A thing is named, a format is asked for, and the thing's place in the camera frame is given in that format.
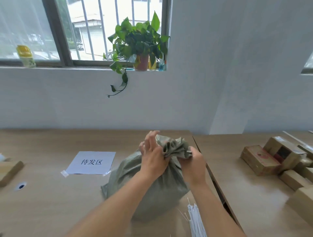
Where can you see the person's right hand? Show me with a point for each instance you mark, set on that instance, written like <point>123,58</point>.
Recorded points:
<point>194,168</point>

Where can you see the person's left hand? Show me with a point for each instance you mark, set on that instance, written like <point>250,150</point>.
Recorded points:
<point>152,161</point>

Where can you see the person's left thumb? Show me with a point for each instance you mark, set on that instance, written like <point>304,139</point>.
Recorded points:
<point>164,154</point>

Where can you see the person's right thumb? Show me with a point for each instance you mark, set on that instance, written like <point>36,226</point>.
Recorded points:
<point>184,164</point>

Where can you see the grey-green woven sack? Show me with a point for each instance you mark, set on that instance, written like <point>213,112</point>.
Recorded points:
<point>159,193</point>

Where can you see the person's left forearm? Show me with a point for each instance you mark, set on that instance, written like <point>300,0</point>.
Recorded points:
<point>117,207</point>

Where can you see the person's right forearm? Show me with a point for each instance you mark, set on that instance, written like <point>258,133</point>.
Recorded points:
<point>212,212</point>

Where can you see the clear tape piece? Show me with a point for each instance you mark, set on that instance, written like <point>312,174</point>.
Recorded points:
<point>64,173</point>
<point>107,172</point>

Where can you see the white paper sign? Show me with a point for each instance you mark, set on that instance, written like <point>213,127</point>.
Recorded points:
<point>91,162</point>

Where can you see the pile of brown cardboard boxes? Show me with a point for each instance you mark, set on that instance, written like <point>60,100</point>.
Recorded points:
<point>260,160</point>

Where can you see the yellow drinking glass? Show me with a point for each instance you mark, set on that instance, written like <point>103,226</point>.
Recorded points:
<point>152,65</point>

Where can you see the brown plant pot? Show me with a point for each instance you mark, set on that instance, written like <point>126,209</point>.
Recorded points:
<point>141,63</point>

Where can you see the green pothos plant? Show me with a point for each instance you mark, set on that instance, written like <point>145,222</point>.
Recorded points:
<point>137,39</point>

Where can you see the window security bars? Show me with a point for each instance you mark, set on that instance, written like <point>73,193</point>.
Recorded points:
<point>104,29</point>

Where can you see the tan cardboard box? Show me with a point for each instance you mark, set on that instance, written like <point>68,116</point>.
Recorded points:
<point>8,172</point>

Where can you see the yellow plastic bottle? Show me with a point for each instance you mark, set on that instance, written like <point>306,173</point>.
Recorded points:
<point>25,56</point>

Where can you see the dark window frame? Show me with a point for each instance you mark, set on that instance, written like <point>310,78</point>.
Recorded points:
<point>57,31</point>

